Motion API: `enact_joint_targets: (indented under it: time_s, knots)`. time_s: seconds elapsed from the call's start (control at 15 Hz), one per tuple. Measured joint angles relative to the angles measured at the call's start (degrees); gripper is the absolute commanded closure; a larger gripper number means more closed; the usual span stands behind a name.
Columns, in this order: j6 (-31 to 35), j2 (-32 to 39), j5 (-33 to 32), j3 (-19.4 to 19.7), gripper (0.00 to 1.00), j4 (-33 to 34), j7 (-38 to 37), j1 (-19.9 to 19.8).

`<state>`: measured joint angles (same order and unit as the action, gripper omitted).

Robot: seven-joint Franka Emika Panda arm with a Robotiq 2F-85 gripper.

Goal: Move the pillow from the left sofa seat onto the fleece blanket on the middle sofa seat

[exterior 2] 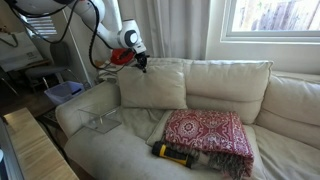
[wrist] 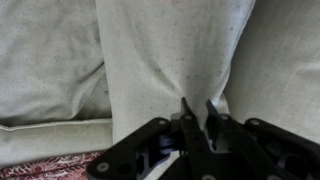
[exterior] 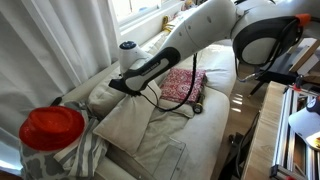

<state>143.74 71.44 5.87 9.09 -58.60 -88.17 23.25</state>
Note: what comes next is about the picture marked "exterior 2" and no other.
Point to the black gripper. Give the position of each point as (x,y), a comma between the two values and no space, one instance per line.
(141,58)

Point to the beige throw pillow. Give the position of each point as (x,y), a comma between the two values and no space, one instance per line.
(153,88)

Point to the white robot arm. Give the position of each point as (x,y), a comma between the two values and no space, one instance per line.
(106,28)

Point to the beige fabric sofa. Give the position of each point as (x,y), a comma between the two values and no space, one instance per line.
(230,83)

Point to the red patterned fringed blanket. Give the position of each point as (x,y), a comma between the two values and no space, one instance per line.
(206,131)

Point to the red round object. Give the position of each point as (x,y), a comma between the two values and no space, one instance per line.
(120,56)

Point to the white curtain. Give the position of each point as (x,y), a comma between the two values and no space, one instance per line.
(166,26)

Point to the clear plastic container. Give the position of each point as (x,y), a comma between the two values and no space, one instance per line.
(100,121)

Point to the blue plastic bin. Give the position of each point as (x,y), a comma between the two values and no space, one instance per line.
(63,91)

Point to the grey office chair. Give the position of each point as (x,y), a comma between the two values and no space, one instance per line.
(56,66)

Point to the black and yellow flashlight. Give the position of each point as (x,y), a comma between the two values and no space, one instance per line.
(170,153)

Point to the dark patterned rug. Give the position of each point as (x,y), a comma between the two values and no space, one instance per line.
(50,116)

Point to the white window blinds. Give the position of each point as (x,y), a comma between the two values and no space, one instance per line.
(41,26)

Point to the white desk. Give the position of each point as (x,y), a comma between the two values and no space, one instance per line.
(18,53)

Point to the light wood coffee table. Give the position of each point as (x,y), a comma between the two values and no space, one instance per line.
(36,146)

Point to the white framed window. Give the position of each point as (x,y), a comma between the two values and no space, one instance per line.
(273,20)

